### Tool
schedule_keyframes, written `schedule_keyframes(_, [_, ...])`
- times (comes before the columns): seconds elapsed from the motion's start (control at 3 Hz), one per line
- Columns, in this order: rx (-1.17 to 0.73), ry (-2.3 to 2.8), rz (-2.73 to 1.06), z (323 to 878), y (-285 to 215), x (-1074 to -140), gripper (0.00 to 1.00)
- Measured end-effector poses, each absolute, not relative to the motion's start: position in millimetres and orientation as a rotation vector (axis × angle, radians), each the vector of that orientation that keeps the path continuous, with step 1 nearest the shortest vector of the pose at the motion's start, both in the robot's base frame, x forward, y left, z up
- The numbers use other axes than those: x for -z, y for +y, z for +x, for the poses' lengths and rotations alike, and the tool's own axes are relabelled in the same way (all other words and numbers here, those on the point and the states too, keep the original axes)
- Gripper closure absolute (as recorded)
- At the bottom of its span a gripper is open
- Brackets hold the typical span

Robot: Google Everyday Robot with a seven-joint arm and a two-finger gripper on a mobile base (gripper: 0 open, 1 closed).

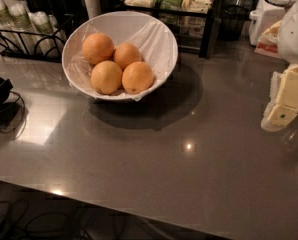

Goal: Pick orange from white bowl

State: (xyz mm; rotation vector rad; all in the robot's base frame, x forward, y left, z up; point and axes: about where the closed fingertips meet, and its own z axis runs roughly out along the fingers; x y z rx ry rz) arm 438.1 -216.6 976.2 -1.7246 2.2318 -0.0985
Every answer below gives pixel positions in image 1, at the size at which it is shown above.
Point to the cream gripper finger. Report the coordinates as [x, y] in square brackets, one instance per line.
[283, 106]

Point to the orange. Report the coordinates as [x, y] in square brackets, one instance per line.
[137, 77]
[97, 47]
[106, 77]
[126, 54]

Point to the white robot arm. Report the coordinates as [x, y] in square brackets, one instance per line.
[288, 36]

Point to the white paper bowl liner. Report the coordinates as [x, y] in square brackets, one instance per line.
[155, 44]

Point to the white bowl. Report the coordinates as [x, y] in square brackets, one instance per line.
[122, 24]

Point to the card with red logo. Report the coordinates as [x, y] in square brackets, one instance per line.
[268, 41]

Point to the black mesh basket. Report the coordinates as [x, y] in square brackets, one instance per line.
[233, 18]

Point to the white appliance with plates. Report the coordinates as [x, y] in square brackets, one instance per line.
[267, 12]

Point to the black condiment shelf rack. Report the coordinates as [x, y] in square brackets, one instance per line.
[177, 21]

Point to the green tea packets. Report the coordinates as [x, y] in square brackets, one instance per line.
[169, 4]

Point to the white cylinder container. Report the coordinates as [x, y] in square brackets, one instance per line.
[91, 0]

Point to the right stacked paper cups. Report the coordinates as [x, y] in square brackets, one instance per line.
[41, 21]

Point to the stacked paper cups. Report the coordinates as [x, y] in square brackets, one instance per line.
[6, 21]
[41, 21]
[20, 17]

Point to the middle stacked paper cups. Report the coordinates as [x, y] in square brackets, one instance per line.
[20, 17]

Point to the left stacked paper cups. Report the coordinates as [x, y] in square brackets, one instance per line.
[6, 21]

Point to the black wire cup rack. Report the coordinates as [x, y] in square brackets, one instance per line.
[35, 45]

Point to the black device with cable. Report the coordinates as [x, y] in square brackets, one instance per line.
[12, 107]

